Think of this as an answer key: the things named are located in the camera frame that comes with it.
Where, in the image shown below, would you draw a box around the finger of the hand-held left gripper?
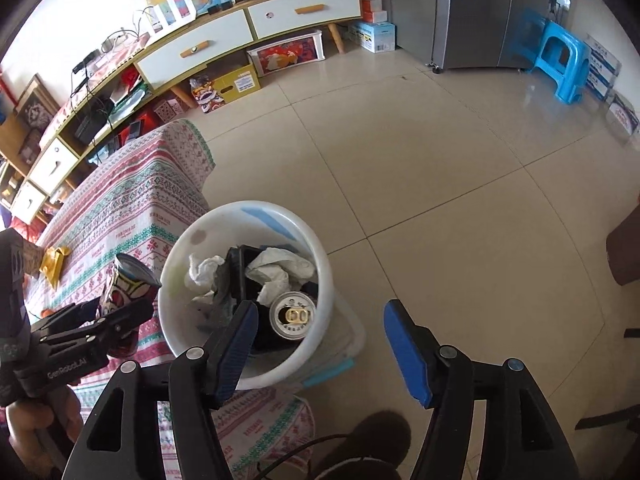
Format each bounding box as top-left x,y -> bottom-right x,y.
42,301 -> 156,361
30,299 -> 101,336

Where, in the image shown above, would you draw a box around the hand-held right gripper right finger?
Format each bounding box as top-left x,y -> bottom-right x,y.
383,299 -> 581,480

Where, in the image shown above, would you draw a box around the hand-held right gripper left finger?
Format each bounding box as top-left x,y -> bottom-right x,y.
62,300 -> 259,480

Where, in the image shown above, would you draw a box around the cartoon print snack can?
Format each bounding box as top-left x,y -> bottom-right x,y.
97,254 -> 162,356

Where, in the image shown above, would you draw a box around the white plastic bin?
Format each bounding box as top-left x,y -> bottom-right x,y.
159,201 -> 366,391

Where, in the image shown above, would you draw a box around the person's left hand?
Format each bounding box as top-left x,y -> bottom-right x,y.
5,389 -> 84,480

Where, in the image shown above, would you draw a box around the crumpled grey plastic film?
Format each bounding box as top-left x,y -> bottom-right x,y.
199,270 -> 237,332

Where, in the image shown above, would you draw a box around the yellow snack packet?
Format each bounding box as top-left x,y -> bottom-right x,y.
39,246 -> 72,289

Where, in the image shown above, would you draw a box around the silver drink can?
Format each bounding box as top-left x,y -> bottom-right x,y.
269,291 -> 317,341

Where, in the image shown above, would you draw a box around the crumpled white tissue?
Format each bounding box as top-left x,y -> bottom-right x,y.
245,247 -> 317,306
185,254 -> 227,296

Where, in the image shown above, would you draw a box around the white cabinet drawer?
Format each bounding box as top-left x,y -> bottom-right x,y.
10,180 -> 48,225
28,136 -> 80,196
136,9 -> 255,91
247,0 -> 362,40

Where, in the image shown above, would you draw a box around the patterned tablecloth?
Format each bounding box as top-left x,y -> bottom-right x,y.
22,119 -> 316,480

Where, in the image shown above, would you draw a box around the black set-top box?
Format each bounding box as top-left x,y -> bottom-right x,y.
75,110 -> 108,143

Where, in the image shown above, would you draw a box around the framed picture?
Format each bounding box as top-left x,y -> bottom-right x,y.
15,74 -> 61,131

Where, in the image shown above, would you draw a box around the dark brown chair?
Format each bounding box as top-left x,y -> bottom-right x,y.
606,220 -> 640,286

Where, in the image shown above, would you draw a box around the red orange toy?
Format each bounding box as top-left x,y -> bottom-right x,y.
190,77 -> 223,111

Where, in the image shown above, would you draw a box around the yellow cardboard box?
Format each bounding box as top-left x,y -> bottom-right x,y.
212,64 -> 262,103

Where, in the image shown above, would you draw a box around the white printed storage box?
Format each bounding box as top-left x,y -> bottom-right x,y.
247,30 -> 326,77

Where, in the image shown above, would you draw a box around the blue and white box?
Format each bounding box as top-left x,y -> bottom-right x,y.
350,21 -> 396,53

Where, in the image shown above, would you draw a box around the blue plastic stool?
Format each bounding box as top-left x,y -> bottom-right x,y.
522,10 -> 591,106

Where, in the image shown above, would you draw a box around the orange and white boxes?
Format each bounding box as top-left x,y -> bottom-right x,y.
361,0 -> 390,23

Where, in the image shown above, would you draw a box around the stack of white blue boxes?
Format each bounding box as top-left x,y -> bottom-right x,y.
582,34 -> 640,136

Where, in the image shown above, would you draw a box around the grey refrigerator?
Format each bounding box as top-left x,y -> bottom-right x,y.
385,0 -> 556,71

